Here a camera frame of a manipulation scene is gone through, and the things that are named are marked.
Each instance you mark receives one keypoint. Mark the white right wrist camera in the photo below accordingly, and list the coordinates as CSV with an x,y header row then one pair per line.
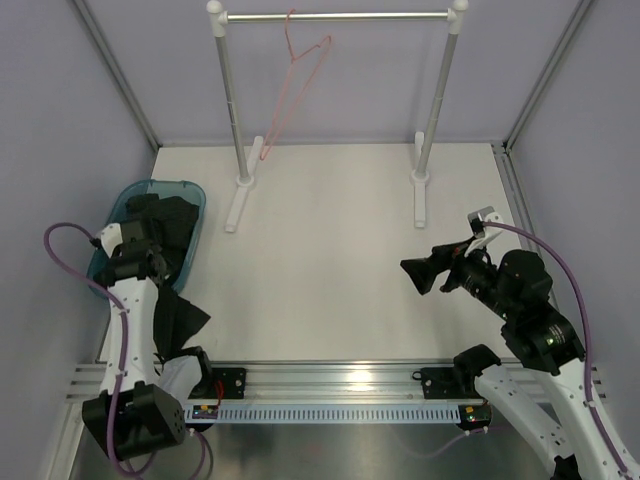
x,y
483,234

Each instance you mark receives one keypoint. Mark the pink wire hanger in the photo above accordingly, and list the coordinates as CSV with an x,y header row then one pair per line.
x,y
304,66

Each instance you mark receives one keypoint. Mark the right aluminium frame post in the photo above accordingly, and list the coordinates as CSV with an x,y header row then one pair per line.
x,y
551,68

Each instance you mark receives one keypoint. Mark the black pinstriped shirt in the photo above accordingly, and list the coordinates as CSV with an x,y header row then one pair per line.
x,y
176,320

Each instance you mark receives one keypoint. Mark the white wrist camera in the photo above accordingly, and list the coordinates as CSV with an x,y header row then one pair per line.
x,y
108,239
483,234

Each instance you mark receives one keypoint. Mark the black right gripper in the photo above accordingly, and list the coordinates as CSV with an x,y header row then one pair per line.
x,y
423,271

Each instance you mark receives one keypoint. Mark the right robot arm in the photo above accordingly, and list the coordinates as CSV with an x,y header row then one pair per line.
x,y
576,442

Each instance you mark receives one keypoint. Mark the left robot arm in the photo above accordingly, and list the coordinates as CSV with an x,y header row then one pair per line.
x,y
151,371

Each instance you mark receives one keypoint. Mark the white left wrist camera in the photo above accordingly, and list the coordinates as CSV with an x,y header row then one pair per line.
x,y
108,239

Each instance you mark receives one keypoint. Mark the teal plastic tray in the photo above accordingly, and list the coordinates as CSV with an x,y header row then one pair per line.
x,y
190,192

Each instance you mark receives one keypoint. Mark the aluminium frame post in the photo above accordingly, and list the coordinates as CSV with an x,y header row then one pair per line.
x,y
101,45
551,68

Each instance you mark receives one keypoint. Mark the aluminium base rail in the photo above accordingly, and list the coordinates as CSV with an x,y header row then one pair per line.
x,y
359,382

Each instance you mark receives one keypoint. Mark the left aluminium frame post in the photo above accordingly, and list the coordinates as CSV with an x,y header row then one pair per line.
x,y
101,45

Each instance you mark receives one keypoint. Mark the white slotted cable duct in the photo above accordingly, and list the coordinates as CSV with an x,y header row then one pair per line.
x,y
324,414

